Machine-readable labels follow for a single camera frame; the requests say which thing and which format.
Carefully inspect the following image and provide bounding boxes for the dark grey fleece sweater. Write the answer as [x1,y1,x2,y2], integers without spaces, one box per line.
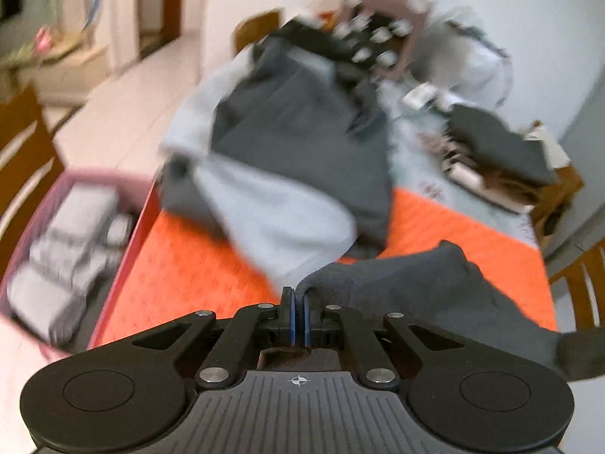
[295,241,604,382]

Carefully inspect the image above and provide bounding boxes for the black garment behind pile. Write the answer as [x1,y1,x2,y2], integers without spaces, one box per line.
[270,20,372,71]

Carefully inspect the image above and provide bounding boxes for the folded brown garment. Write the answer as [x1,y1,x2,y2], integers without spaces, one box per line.
[439,140,545,209]

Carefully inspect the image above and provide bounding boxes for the pink storage box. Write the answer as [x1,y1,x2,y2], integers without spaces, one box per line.
[1,169,153,363]

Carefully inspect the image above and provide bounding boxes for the folded white striped garment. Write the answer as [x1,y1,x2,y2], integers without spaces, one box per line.
[441,152,533,214]

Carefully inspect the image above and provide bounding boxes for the orange flower pattern mat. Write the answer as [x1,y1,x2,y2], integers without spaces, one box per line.
[89,189,557,347]

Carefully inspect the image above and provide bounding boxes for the left wooden chair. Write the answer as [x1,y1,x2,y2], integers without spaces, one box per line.
[1,85,65,274]

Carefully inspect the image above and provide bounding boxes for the patterned tablecloth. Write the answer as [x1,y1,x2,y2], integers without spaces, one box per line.
[379,80,538,248]

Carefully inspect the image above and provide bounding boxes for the light grey garment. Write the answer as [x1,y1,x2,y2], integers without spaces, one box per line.
[159,46,357,290]

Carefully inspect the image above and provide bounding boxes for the white power strip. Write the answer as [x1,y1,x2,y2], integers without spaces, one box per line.
[402,82,453,114]

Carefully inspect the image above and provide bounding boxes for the folded dark green sweater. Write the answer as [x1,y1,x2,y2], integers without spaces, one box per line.
[446,104,556,187]

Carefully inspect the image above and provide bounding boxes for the near right wooden chair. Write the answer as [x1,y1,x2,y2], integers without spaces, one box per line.
[549,239,604,331]

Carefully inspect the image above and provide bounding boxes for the plastic wrapped fan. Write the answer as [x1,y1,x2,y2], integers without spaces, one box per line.
[411,7,514,111]

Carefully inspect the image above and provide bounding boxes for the dark grey trousers pile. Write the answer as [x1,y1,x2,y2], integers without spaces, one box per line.
[160,37,393,258]

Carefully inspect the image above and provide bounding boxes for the pink kettlebell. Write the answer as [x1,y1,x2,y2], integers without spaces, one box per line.
[34,27,53,54]

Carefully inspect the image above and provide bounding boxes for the folded grey clothes in box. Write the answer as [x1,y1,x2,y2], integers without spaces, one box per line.
[7,183,133,345]

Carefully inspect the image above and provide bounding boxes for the light wooden drawer cabinet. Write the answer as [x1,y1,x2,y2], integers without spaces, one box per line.
[1,39,110,106]

